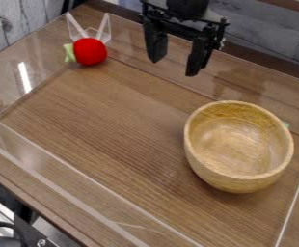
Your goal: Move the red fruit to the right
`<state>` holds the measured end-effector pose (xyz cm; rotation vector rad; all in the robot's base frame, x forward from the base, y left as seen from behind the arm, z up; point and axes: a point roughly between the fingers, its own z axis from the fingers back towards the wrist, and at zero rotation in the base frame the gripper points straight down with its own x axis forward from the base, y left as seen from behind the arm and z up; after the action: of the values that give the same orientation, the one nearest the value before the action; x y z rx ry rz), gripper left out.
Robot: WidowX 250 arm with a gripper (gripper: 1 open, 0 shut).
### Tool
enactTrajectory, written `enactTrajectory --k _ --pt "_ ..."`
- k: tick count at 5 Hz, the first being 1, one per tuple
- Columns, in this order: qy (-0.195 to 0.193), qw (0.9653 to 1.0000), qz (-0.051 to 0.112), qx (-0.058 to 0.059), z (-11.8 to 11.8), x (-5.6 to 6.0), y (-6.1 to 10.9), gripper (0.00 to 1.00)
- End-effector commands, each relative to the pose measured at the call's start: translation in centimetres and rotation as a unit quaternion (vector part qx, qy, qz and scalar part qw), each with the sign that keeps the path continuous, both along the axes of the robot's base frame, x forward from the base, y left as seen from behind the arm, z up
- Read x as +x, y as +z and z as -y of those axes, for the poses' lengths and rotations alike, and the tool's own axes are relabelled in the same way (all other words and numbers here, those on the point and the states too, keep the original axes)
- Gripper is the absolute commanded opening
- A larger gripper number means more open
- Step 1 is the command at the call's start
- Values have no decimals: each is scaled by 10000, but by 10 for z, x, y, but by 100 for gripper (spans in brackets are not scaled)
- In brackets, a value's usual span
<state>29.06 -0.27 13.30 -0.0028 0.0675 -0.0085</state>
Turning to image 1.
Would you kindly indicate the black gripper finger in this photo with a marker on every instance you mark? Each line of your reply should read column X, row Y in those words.
column 157, row 40
column 199, row 56

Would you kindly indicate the red felt fruit green leaf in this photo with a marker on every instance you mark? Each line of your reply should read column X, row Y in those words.
column 86, row 51

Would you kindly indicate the clear acrylic tray walls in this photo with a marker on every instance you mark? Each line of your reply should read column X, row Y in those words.
column 93, row 150

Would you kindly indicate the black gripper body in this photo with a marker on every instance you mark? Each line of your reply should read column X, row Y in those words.
column 187, row 18

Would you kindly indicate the black metal table bracket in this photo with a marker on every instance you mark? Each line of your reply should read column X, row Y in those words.
column 24, row 219

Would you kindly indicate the light wooden bowl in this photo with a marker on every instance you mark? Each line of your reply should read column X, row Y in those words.
column 238, row 146

